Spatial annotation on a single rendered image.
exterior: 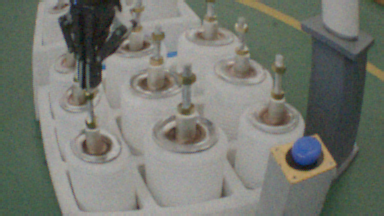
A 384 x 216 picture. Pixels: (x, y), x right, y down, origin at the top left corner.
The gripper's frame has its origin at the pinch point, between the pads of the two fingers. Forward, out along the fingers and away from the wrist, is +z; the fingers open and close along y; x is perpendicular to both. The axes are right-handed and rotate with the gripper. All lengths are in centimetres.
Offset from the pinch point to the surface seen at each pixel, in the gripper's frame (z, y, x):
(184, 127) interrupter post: 8.5, 7.7, 8.3
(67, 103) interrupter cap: 9.8, -9.8, 4.6
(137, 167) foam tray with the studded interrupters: 17.6, 0.6, 8.2
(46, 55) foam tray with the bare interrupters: 19, -40, 25
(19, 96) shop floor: 35, -57, 26
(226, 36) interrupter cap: 9.9, -2.1, 34.2
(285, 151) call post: 3.8, 22.5, 4.5
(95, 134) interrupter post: 7.7, 1.0, -0.4
